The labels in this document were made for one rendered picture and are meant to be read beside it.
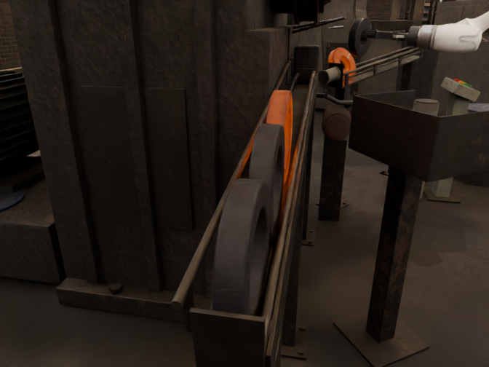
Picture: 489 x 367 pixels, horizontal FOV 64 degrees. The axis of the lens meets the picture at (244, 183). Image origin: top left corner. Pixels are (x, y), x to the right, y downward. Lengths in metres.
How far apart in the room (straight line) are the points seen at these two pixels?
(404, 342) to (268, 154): 0.93
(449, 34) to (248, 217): 1.43
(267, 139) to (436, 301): 1.12
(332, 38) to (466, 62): 1.27
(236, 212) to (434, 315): 1.17
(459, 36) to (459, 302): 0.95
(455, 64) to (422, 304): 2.41
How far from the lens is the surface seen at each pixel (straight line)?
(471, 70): 3.66
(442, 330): 1.45
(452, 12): 5.86
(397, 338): 1.35
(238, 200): 0.40
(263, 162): 0.53
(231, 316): 0.40
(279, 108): 0.71
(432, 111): 2.16
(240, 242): 0.38
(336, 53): 1.91
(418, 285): 1.61
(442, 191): 2.36
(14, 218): 1.62
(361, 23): 1.79
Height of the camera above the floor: 0.89
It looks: 23 degrees down
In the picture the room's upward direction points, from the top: straight up
